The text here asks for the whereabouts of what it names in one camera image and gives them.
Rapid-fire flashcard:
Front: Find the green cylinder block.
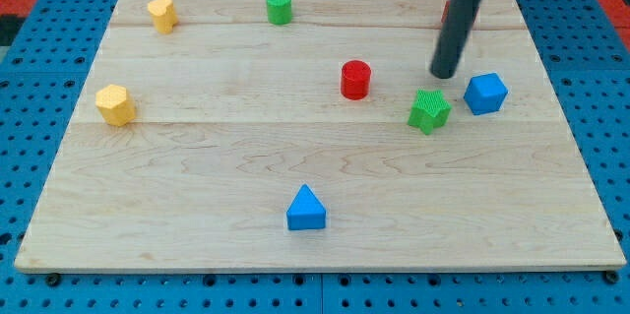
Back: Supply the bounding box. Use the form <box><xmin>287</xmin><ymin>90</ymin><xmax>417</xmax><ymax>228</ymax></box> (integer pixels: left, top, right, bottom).
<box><xmin>266</xmin><ymin>0</ymin><xmax>292</xmax><ymax>26</ymax></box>

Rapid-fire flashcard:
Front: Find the red cylinder block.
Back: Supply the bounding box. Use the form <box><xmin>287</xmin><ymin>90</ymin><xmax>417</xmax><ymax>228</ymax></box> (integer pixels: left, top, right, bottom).
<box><xmin>340</xmin><ymin>60</ymin><xmax>372</xmax><ymax>100</ymax></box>

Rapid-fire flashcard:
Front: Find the blue cube block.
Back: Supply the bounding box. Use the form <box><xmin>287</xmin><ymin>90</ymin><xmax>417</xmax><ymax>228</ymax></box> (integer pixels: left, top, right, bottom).
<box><xmin>464</xmin><ymin>73</ymin><xmax>508</xmax><ymax>115</ymax></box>

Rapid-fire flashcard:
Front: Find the wooden board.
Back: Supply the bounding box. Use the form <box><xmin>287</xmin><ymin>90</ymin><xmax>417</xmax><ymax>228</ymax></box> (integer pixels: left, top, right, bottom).
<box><xmin>15</xmin><ymin>0</ymin><xmax>626</xmax><ymax>274</ymax></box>

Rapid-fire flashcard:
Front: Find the red block behind rod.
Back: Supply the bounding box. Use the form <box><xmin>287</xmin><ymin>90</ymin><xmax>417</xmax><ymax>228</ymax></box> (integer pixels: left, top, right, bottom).
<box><xmin>441</xmin><ymin>0</ymin><xmax>451</xmax><ymax>26</ymax></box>

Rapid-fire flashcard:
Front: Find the blue triangle block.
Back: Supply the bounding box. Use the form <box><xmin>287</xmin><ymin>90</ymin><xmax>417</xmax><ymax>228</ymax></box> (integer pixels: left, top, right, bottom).
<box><xmin>285</xmin><ymin>184</ymin><xmax>327</xmax><ymax>231</ymax></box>

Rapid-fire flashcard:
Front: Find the green star block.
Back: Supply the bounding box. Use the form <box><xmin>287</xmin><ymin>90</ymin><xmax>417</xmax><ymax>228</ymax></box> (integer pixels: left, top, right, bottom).
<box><xmin>408</xmin><ymin>90</ymin><xmax>452</xmax><ymax>135</ymax></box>

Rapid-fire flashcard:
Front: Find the yellow heart block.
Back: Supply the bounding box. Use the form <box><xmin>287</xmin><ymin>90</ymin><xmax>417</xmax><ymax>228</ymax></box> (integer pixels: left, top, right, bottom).
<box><xmin>147</xmin><ymin>0</ymin><xmax>178</xmax><ymax>34</ymax></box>

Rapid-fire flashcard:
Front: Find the yellow hexagon block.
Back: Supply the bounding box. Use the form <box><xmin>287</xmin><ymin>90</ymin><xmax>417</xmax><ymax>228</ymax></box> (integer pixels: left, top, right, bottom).
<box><xmin>95</xmin><ymin>85</ymin><xmax>136</xmax><ymax>126</ymax></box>

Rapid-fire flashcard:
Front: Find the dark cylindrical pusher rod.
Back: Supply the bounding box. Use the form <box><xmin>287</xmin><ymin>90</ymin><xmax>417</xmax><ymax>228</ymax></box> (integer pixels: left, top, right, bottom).
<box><xmin>430</xmin><ymin>0</ymin><xmax>481</xmax><ymax>79</ymax></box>

